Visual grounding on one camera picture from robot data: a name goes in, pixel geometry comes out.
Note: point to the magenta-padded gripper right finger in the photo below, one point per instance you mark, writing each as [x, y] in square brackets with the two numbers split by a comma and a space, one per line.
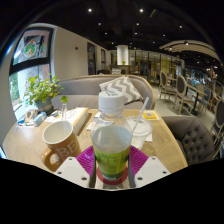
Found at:
[146, 168]

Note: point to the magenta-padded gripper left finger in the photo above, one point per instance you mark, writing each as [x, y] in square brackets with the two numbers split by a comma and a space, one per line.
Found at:
[76, 168]

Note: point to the clear bottle with green label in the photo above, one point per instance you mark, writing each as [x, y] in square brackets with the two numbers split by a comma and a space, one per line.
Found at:
[111, 143]

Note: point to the mustard mug with white inside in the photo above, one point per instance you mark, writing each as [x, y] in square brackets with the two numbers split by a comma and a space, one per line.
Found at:
[61, 141]

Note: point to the clear plastic cup with straw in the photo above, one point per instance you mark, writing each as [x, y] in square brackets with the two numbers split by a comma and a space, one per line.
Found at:
[140, 131]

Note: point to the stack of white leaflets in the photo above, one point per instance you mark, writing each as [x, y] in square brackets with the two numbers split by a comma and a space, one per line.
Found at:
[77, 118]

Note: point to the yellow square card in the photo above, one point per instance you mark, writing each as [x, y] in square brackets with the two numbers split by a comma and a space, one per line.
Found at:
[150, 115]

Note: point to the grey tufted armchair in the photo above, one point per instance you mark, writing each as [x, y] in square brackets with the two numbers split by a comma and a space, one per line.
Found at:
[193, 138]

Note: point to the small blue box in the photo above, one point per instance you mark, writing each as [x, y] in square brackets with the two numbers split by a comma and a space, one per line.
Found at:
[40, 119]

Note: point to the wooden stand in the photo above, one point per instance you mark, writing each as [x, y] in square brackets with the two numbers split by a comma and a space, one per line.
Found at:
[31, 115]

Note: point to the grey curved sofa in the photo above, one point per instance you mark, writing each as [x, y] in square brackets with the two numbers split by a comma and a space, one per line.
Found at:
[83, 91]

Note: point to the grey white chevron cushion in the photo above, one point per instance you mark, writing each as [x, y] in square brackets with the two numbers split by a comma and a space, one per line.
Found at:
[121, 88]

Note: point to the green potted plant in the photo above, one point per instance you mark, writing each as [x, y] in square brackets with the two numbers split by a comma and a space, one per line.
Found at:
[41, 91]

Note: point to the group of dining chairs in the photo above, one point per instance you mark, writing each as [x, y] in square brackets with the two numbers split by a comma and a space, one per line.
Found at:
[190, 90]

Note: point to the window with festive stickers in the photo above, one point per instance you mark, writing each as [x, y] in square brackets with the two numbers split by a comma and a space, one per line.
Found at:
[30, 66]

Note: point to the white round column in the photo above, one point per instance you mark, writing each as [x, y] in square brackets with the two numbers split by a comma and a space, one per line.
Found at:
[122, 55]

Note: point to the group of ceiling lights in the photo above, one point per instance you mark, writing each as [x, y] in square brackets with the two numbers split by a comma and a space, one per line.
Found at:
[140, 25]

